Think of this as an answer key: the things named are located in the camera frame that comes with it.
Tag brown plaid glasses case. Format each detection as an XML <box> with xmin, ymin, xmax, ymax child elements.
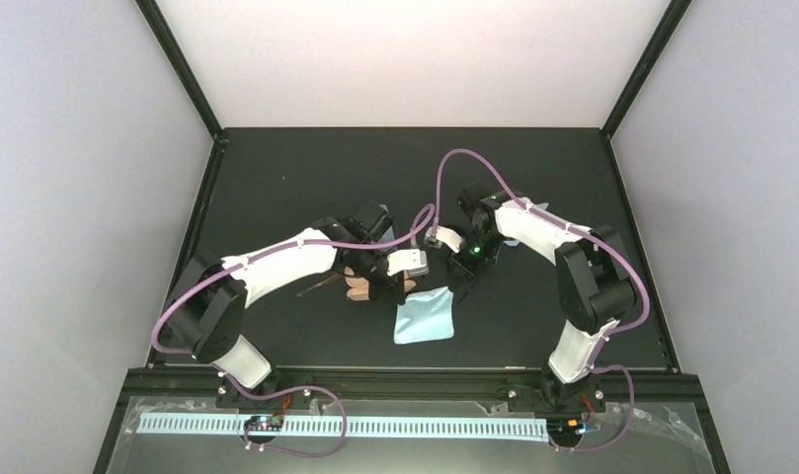
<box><xmin>345</xmin><ymin>274</ymin><xmax>417</xmax><ymax>301</ymax></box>

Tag light blue cleaning cloth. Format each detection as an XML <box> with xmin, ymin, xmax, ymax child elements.
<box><xmin>393</xmin><ymin>286</ymin><xmax>455</xmax><ymax>346</ymax></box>

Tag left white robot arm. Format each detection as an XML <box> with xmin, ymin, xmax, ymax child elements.
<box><xmin>156</xmin><ymin>202</ymin><xmax>427</xmax><ymax>389</ymax></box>

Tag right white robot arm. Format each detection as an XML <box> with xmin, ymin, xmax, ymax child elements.
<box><xmin>427</xmin><ymin>183</ymin><xmax>644</xmax><ymax>414</ymax></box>

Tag black sunglasses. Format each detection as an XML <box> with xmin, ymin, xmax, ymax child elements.
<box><xmin>455</xmin><ymin>278</ymin><xmax>479</xmax><ymax>305</ymax></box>

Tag brown translucent sunglasses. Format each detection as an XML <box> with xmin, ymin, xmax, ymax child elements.
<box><xmin>296</xmin><ymin>275</ymin><xmax>343</xmax><ymax>298</ymax></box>

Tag blue-grey glasses case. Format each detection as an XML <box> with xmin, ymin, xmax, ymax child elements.
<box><xmin>371</xmin><ymin>203</ymin><xmax>395</xmax><ymax>244</ymax></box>

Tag left small circuit board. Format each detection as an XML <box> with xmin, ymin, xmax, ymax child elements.
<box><xmin>243</xmin><ymin>415</ymin><xmax>284</xmax><ymax>434</ymax></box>

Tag small circuit board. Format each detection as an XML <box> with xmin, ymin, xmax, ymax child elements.
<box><xmin>555</xmin><ymin>420</ymin><xmax>588</xmax><ymax>435</ymax></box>
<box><xmin>243</xmin><ymin>415</ymin><xmax>284</xmax><ymax>434</ymax></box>

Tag right small circuit board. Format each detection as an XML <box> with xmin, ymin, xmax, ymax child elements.
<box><xmin>555</xmin><ymin>420</ymin><xmax>588</xmax><ymax>435</ymax></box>

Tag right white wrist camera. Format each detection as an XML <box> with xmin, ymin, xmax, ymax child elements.
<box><xmin>424</xmin><ymin>225</ymin><xmax>466</xmax><ymax>253</ymax></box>

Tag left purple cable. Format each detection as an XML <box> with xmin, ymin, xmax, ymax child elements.
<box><xmin>151</xmin><ymin>202</ymin><xmax>437</xmax><ymax>457</ymax></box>

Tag purple cable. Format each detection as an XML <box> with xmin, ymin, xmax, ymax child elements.
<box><xmin>433</xmin><ymin>148</ymin><xmax>652</xmax><ymax>454</ymax></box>
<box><xmin>151</xmin><ymin>202</ymin><xmax>437</xmax><ymax>457</ymax></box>

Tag black front frame rail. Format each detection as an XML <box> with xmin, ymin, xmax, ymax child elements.
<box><xmin>94</xmin><ymin>364</ymin><xmax>730</xmax><ymax>473</ymax></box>

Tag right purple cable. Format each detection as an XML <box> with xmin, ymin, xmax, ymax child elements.
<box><xmin>433</xmin><ymin>148</ymin><xmax>652</xmax><ymax>454</ymax></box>

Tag white slotted cable duct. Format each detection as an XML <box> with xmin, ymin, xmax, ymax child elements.
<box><xmin>131</xmin><ymin>413</ymin><xmax>548</xmax><ymax>442</ymax></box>

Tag right black frame post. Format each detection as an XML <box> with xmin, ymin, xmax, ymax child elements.
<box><xmin>600</xmin><ymin>0</ymin><xmax>692</xmax><ymax>142</ymax></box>

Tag black frame post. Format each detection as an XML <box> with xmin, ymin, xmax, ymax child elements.
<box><xmin>135</xmin><ymin>0</ymin><xmax>223</xmax><ymax>141</ymax></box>
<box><xmin>600</xmin><ymin>0</ymin><xmax>692</xmax><ymax>142</ymax></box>

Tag left black frame post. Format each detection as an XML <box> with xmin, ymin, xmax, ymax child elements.
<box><xmin>135</xmin><ymin>0</ymin><xmax>223</xmax><ymax>141</ymax></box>

